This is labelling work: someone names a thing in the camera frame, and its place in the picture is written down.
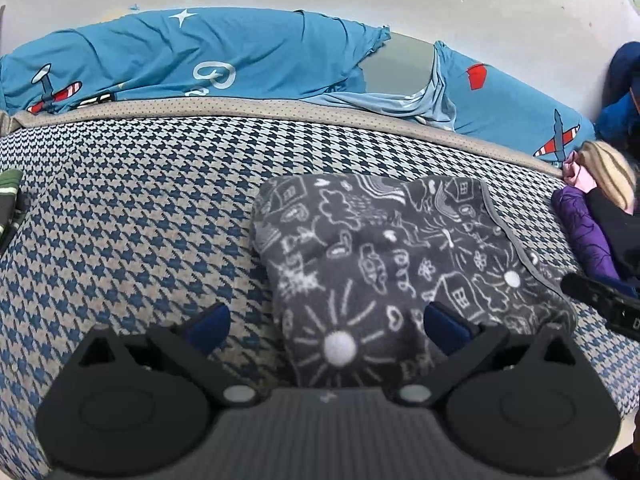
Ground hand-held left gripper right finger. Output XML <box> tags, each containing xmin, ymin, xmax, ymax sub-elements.
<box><xmin>395</xmin><ymin>301</ymin><xmax>581</xmax><ymax>408</ymax></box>

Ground green grey striped folded garment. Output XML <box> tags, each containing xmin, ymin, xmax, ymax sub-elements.
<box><xmin>0</xmin><ymin>169</ymin><xmax>26</xmax><ymax>253</ymax></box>

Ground grey doodle-print fleece garment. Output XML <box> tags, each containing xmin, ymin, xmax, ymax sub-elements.
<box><xmin>249</xmin><ymin>172</ymin><xmax>580</xmax><ymax>390</ymax></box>

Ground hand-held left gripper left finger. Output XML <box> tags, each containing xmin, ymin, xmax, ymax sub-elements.
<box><xmin>75</xmin><ymin>302</ymin><xmax>261</xmax><ymax>408</ymax></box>

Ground long blue airplane-print cushion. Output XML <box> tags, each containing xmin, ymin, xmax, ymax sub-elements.
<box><xmin>0</xmin><ymin>7</ymin><xmax>392</xmax><ymax>115</ymax></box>

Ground blue beige houndstooth mat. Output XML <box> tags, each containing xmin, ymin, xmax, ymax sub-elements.
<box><xmin>0</xmin><ymin>97</ymin><xmax>640</xmax><ymax>480</ymax></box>

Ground black cloth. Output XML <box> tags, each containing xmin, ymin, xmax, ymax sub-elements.
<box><xmin>584</xmin><ymin>187</ymin><xmax>640</xmax><ymax>282</ymax></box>

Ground light blue cloth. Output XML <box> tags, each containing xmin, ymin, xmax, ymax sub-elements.
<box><xmin>306</xmin><ymin>60</ymin><xmax>458</xmax><ymax>132</ymax></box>

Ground purple garment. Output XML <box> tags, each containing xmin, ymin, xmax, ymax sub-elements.
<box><xmin>551</xmin><ymin>186</ymin><xmax>622</xmax><ymax>281</ymax></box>

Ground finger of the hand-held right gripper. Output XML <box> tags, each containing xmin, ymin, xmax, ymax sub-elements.
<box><xmin>560</xmin><ymin>272</ymin><xmax>640</xmax><ymax>313</ymax></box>

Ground dark blue cloth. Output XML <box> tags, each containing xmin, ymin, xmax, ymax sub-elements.
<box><xmin>595</xmin><ymin>41</ymin><xmax>640</xmax><ymax>153</ymax></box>

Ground blonde doll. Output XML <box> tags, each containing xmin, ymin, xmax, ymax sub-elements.
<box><xmin>562</xmin><ymin>140</ymin><xmax>638</xmax><ymax>211</ymax></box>

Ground grey foam pad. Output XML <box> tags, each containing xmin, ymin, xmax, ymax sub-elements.
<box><xmin>361</xmin><ymin>32</ymin><xmax>437</xmax><ymax>97</ymax></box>

